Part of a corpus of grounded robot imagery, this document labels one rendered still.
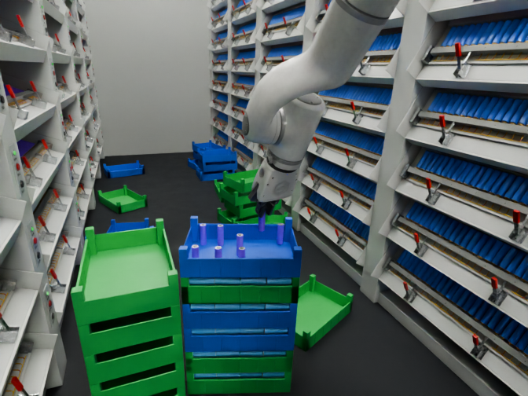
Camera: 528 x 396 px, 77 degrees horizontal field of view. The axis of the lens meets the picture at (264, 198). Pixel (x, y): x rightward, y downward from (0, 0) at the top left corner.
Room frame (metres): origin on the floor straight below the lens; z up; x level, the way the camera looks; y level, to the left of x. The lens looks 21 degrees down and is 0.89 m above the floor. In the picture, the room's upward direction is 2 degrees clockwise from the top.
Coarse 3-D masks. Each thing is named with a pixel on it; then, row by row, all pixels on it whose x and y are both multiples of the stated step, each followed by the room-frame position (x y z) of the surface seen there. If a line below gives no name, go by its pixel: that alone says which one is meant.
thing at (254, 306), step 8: (192, 304) 0.71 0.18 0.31; (200, 304) 0.71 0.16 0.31; (208, 304) 0.72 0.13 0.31; (216, 304) 0.72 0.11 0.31; (224, 304) 0.72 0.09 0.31; (232, 304) 0.72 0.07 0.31; (240, 304) 0.72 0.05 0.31; (248, 304) 0.72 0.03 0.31; (256, 304) 0.72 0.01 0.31; (264, 304) 0.72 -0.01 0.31; (272, 304) 0.73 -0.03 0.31; (280, 304) 0.73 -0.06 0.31; (288, 304) 0.73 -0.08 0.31
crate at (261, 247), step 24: (192, 216) 0.89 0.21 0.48; (192, 240) 0.88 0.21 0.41; (216, 240) 0.89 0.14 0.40; (264, 240) 0.90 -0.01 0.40; (288, 240) 0.90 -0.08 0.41; (192, 264) 0.70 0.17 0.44; (216, 264) 0.71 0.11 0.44; (240, 264) 0.71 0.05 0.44; (264, 264) 0.71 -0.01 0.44; (288, 264) 0.72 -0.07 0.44
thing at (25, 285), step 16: (0, 272) 0.69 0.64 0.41; (16, 272) 0.70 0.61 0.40; (32, 272) 0.71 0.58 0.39; (0, 288) 0.66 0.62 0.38; (16, 288) 0.69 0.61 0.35; (32, 288) 0.71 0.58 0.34; (0, 304) 0.63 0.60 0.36; (16, 304) 0.64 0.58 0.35; (32, 304) 0.66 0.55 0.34; (0, 320) 0.54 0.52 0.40; (16, 320) 0.59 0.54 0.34; (0, 336) 0.53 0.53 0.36; (16, 336) 0.55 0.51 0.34; (0, 352) 0.50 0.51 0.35; (16, 352) 0.53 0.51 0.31; (0, 368) 0.47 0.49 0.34; (0, 384) 0.44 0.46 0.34
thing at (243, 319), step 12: (192, 312) 0.70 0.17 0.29; (204, 312) 0.70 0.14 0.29; (216, 312) 0.70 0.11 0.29; (228, 312) 0.71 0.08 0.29; (240, 312) 0.71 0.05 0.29; (252, 312) 0.71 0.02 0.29; (264, 312) 0.71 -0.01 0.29; (276, 312) 0.71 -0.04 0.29; (288, 312) 0.72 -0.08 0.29; (192, 324) 0.70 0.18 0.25; (204, 324) 0.70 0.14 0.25; (216, 324) 0.71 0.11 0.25; (228, 324) 0.71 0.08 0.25; (240, 324) 0.71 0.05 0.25; (252, 324) 0.71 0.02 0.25; (264, 324) 0.71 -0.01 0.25; (276, 324) 0.72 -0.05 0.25; (288, 324) 0.72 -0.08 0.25
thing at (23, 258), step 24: (0, 72) 0.80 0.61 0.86; (0, 144) 0.71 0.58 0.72; (0, 168) 0.71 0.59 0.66; (0, 192) 0.70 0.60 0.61; (24, 192) 0.78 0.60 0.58; (24, 216) 0.74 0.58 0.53; (24, 240) 0.71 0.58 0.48; (24, 264) 0.71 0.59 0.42; (48, 288) 0.78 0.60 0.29; (48, 384) 0.70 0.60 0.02
